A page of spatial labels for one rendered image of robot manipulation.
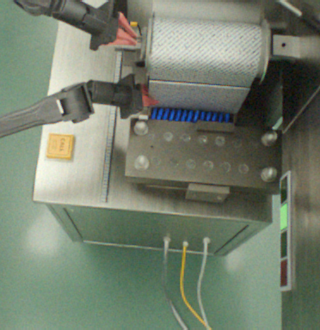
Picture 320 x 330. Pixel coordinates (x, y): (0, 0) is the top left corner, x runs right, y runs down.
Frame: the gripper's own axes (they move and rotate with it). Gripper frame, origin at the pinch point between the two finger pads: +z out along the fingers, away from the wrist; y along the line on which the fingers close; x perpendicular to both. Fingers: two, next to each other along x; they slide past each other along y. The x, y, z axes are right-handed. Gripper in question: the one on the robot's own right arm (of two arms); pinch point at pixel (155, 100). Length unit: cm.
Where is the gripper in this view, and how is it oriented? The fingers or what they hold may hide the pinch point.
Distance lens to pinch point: 140.8
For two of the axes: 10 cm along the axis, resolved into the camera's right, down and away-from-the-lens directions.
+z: 8.3, 0.8, 5.5
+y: 0.8, 9.6, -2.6
